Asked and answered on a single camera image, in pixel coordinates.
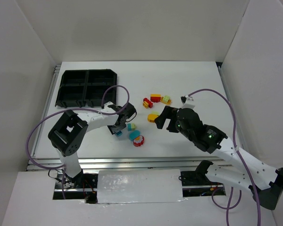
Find yellow oval lego brick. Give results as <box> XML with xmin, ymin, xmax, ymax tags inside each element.
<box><xmin>147</xmin><ymin>113</ymin><xmax>158</xmax><ymax>123</ymax></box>

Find teal oval lego brick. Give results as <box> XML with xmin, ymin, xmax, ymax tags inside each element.
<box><xmin>129</xmin><ymin>130</ymin><xmax>140</xmax><ymax>141</ymax></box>

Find red flower print lego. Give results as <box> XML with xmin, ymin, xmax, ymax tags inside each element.
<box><xmin>133</xmin><ymin>135</ymin><xmax>145</xmax><ymax>147</ymax></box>

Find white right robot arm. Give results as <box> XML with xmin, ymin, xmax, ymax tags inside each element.
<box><xmin>155</xmin><ymin>106</ymin><xmax>283</xmax><ymax>210</ymax></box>

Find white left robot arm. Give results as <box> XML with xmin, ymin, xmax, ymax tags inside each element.
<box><xmin>48</xmin><ymin>102</ymin><xmax>137</xmax><ymax>187</ymax></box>

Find teal and green lego block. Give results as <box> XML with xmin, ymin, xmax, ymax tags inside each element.
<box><xmin>127</xmin><ymin>123</ymin><xmax>136</xmax><ymax>131</ymax></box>

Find yellow smiley face lego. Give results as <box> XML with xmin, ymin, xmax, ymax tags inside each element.
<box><xmin>143</xmin><ymin>101</ymin><xmax>149</xmax><ymax>108</ymax></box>

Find red long lego brick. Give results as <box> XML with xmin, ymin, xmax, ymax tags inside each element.
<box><xmin>143</xmin><ymin>98</ymin><xmax>153</xmax><ymax>108</ymax></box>

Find yellow flat lego plate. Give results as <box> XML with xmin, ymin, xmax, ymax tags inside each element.
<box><xmin>160</xmin><ymin>97</ymin><xmax>172</xmax><ymax>105</ymax></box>

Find red and yellow curved lego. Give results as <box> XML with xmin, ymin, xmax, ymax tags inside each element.
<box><xmin>150</xmin><ymin>94</ymin><xmax>161</xmax><ymax>103</ymax></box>

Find light green square lego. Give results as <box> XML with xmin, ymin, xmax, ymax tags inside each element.
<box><xmin>161</xmin><ymin>95</ymin><xmax>170</xmax><ymax>104</ymax></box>

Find black four-compartment sorting tray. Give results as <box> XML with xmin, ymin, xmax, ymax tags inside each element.
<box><xmin>55</xmin><ymin>69</ymin><xmax>117</xmax><ymax>108</ymax></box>

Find white cover panel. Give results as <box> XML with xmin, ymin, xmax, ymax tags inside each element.
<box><xmin>97</xmin><ymin>169</ymin><xmax>184</xmax><ymax>204</ymax></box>

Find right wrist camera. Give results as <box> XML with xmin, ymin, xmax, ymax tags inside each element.
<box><xmin>181</xmin><ymin>95</ymin><xmax>195</xmax><ymax>109</ymax></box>

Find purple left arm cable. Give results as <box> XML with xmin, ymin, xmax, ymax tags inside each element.
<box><xmin>25</xmin><ymin>85</ymin><xmax>130</xmax><ymax>200</ymax></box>

